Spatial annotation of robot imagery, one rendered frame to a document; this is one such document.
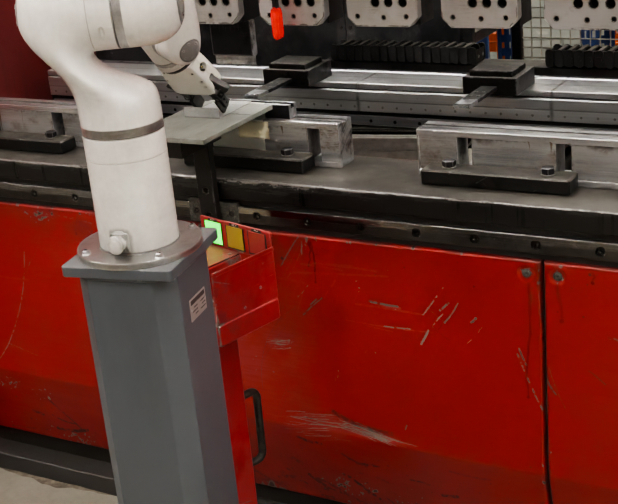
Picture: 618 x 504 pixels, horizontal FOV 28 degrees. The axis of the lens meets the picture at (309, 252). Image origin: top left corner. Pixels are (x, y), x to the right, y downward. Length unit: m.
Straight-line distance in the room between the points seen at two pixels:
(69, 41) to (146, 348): 0.46
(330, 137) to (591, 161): 0.55
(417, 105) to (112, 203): 1.10
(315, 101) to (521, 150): 0.65
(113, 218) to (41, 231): 1.15
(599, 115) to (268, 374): 0.89
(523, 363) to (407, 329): 0.25
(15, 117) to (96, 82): 1.31
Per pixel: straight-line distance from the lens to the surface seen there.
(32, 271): 3.06
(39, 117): 3.05
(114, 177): 1.82
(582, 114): 2.65
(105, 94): 1.79
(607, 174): 2.39
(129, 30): 1.77
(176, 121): 2.61
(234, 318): 2.36
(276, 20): 2.53
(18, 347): 3.20
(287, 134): 2.64
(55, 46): 1.79
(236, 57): 2.69
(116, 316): 1.89
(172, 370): 1.90
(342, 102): 2.87
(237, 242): 2.45
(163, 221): 1.86
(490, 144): 2.45
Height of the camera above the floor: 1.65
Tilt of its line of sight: 21 degrees down
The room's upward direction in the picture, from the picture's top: 6 degrees counter-clockwise
